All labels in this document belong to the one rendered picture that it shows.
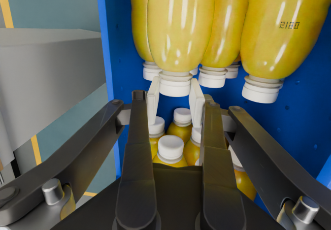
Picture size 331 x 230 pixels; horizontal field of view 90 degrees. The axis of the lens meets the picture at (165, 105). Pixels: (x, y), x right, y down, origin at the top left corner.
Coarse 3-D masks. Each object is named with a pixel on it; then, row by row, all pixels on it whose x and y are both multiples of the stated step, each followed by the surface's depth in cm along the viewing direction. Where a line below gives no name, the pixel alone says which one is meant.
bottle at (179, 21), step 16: (160, 0) 15; (176, 0) 14; (192, 0) 14; (208, 0) 15; (160, 16) 15; (176, 16) 15; (192, 16) 15; (208, 16) 16; (160, 32) 16; (176, 32) 15; (192, 32) 15; (208, 32) 16; (160, 48) 17; (176, 48) 16; (192, 48) 16; (160, 64) 18; (176, 64) 17; (192, 64) 17; (176, 80) 19
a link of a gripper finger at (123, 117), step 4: (124, 104) 14; (128, 104) 14; (124, 108) 14; (128, 108) 14; (120, 112) 13; (124, 112) 14; (128, 112) 14; (116, 116) 13; (120, 116) 14; (124, 116) 14; (128, 116) 14; (116, 120) 14; (120, 120) 14; (124, 120) 14; (128, 120) 14; (116, 124) 14; (120, 124) 14; (124, 124) 14; (128, 124) 14
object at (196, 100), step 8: (192, 80) 20; (192, 88) 18; (192, 96) 18; (200, 96) 15; (192, 104) 17; (200, 104) 15; (192, 112) 17; (200, 112) 15; (192, 120) 16; (200, 120) 15
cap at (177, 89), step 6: (162, 84) 19; (168, 84) 19; (174, 84) 19; (180, 84) 19; (186, 84) 19; (162, 90) 20; (168, 90) 19; (174, 90) 19; (180, 90) 19; (186, 90) 19; (174, 96) 19; (180, 96) 19
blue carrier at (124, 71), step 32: (128, 0) 23; (128, 32) 24; (128, 64) 26; (320, 64) 22; (128, 96) 28; (160, 96) 35; (224, 96) 36; (288, 96) 26; (320, 96) 21; (128, 128) 30; (288, 128) 27; (320, 128) 21; (320, 160) 19
